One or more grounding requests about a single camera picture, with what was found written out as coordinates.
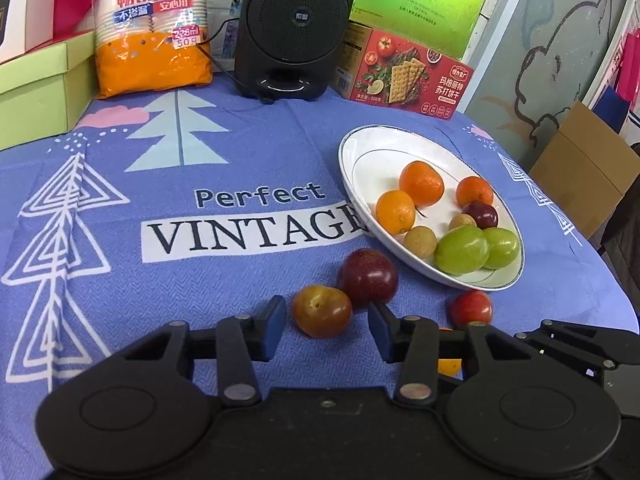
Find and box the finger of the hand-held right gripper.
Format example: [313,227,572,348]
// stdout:
[519,336,623,378]
[540,320,640,356]

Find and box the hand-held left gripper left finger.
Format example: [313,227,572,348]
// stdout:
[120,295,288,409]

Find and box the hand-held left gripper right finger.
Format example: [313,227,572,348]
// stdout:
[367,302,532,409]

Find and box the red and yellow plum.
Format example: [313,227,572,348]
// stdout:
[292,285,354,339]

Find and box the dark purple speckled plum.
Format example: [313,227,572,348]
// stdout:
[337,248,399,311]

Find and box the large green plum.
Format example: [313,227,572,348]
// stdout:
[434,225,491,275]

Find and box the small orange tangerine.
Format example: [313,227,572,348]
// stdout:
[376,189,416,235]

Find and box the small green plum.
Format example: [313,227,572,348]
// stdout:
[481,227,521,270]

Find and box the large orange tangerine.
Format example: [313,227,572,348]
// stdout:
[399,160,445,207]

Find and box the dark red plum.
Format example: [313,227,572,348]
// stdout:
[460,201,499,230]

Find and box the white plate with blue rim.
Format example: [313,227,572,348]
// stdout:
[338,125,526,292]

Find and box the deep orange tangerine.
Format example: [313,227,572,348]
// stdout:
[456,176,494,208]

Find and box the yellow-orange tangerine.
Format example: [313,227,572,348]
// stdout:
[437,327,463,377]

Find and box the small red plum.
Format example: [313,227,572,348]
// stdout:
[450,290,494,329]

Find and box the blue printed tablecloth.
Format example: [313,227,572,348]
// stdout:
[0,72,640,480]

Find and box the red cracker box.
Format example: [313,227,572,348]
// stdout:
[337,21,475,121]

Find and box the black speaker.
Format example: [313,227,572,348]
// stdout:
[234,0,362,102]

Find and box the orange pack of paper cups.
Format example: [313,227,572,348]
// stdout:
[94,0,214,100]

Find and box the green gift box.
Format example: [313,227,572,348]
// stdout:
[351,0,497,61]

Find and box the green shoe box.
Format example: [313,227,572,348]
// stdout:
[0,30,97,152]

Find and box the white box with cup print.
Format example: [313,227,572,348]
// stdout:
[0,0,57,63]

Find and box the cardboard box by wall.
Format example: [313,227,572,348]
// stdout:
[529,100,640,239]

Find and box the black speaker cable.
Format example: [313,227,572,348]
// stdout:
[199,16,277,106]

